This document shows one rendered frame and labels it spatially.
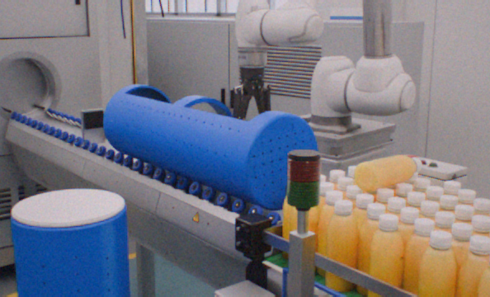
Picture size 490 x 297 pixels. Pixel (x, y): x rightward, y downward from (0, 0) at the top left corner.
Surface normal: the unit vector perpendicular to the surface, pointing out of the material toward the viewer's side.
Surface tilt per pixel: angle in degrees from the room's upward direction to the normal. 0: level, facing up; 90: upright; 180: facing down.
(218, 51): 90
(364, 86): 94
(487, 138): 90
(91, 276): 90
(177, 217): 71
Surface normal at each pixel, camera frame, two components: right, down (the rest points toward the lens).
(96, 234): 0.64, 0.18
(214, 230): -0.74, -0.19
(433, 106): -0.70, 0.16
